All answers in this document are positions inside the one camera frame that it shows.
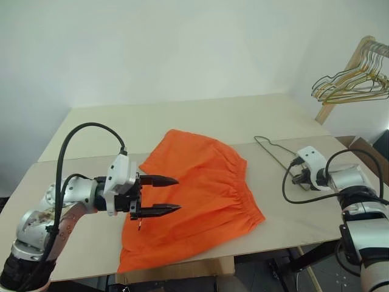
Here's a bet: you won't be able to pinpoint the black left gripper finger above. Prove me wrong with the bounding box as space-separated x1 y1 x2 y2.
138 204 183 218
139 175 181 187

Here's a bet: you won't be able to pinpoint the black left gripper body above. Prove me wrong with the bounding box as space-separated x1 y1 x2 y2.
114 172 144 221

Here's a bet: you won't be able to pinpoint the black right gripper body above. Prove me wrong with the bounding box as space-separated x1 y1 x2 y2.
295 168 318 191

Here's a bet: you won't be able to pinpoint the thin wire hanger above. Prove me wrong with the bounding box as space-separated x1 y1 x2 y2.
253 136 308 191

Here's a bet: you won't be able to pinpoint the orange shorts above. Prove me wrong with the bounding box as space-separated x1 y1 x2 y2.
117 129 267 274

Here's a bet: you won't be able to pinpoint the brown cardboard box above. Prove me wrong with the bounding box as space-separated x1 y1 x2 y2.
335 135 389 183

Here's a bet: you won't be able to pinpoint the light wooden clothes rack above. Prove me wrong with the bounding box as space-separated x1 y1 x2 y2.
315 35 389 124

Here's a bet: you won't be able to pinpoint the light wooden floor slat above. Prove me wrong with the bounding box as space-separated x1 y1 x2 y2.
296 246 323 292

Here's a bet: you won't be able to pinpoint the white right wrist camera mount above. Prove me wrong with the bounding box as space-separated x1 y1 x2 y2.
296 145 331 191

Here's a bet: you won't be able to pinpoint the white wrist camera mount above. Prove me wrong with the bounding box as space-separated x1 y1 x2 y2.
296 145 331 191
103 153 138 217

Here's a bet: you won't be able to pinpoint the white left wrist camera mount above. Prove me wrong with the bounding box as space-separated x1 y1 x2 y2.
103 153 138 217

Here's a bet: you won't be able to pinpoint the black metal table frame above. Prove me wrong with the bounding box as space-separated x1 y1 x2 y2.
233 240 345 292

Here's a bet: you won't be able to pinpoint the gold wire hanger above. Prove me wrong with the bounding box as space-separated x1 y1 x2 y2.
318 44 389 106
312 42 389 100

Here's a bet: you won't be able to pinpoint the dark wire hanger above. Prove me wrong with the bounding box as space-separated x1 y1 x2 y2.
315 42 389 92

